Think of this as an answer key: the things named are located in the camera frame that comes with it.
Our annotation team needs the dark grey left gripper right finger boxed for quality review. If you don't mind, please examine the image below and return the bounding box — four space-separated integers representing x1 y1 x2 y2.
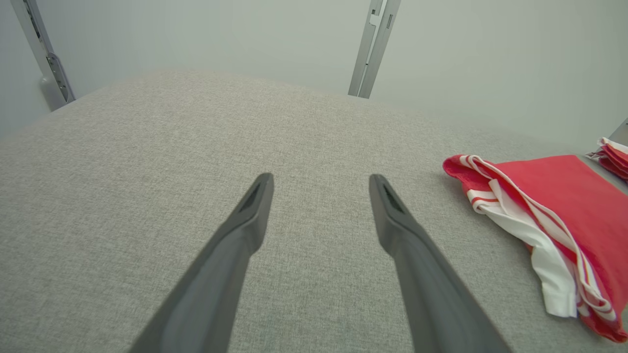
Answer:
368 174 514 353

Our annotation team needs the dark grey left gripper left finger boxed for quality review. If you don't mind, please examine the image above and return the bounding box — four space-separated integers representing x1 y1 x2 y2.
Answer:
128 172 275 353

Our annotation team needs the red shirt with white stripes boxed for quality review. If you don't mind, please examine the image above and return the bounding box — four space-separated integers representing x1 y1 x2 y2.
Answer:
443 154 628 343

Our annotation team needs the red Bulls 23 garment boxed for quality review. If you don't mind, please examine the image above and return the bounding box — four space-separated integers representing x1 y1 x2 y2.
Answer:
586 137 628 182

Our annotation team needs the grey metal caster leg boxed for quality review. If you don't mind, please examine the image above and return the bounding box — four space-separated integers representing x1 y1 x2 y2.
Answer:
609 117 628 147

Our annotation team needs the grey partition post with bracket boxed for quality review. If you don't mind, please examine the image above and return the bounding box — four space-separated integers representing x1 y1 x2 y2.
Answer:
9 0 77 112

